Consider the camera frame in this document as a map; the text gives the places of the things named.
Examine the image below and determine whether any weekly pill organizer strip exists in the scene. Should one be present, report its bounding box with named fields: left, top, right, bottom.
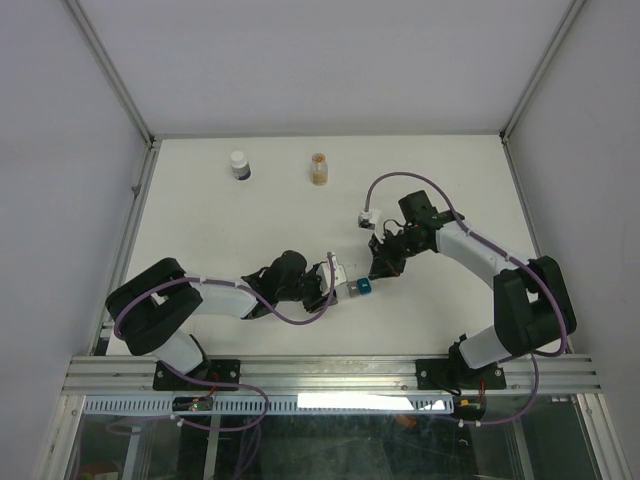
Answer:
left=336, top=277, right=373, bottom=301

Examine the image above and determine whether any white pill bottle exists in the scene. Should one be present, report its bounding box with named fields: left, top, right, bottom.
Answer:
left=230, top=150, right=251, bottom=181

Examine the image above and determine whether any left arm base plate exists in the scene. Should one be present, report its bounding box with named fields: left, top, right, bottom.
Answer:
left=152, top=357, right=241, bottom=392

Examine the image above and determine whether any white slotted cable duct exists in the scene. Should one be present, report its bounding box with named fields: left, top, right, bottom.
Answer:
left=84, top=393, right=454, bottom=416

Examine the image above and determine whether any clear bottle gold cap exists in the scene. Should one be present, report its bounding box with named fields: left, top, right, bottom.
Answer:
left=310, top=153, right=328, bottom=186

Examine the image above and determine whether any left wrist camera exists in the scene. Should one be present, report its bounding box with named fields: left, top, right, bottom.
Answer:
left=317, top=253, right=348, bottom=300

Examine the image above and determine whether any aluminium mounting rail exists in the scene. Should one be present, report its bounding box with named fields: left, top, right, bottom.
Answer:
left=62, top=354, right=602, bottom=396

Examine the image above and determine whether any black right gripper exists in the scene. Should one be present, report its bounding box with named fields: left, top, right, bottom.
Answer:
left=368, top=227, right=427, bottom=281

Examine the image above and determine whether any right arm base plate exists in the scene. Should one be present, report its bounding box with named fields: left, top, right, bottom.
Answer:
left=415, top=358, right=507, bottom=394

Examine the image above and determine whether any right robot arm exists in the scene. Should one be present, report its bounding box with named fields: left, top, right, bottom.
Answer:
left=358, top=191, right=577, bottom=389

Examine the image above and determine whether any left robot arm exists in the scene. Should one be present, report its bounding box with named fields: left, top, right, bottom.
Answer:
left=105, top=250, right=347, bottom=389

